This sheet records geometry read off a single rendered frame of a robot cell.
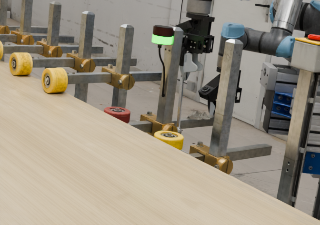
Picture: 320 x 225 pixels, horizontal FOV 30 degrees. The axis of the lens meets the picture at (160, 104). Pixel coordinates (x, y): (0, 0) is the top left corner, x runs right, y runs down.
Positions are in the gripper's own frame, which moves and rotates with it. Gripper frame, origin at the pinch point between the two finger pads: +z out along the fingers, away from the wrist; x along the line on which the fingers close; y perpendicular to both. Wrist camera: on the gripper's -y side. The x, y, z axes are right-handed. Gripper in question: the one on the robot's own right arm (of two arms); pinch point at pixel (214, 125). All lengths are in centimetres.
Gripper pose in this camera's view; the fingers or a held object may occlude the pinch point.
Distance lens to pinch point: 207.7
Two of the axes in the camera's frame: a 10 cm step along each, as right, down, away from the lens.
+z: -1.2, 9.6, 2.4
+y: 7.8, -0.5, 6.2
